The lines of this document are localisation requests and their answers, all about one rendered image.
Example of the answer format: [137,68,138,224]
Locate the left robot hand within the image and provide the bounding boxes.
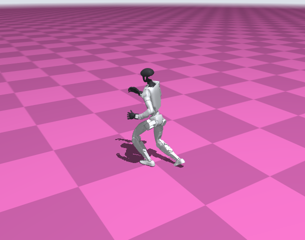
[127,110,139,120]

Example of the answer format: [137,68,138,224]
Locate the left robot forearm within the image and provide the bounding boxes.
[135,109,151,120]

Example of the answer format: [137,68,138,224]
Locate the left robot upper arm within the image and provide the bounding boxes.
[141,89,155,115]

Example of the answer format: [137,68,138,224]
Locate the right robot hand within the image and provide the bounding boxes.
[128,87,143,95]

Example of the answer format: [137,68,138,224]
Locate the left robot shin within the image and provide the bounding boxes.
[131,137,151,162]

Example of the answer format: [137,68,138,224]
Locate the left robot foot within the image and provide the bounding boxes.
[139,159,155,167]

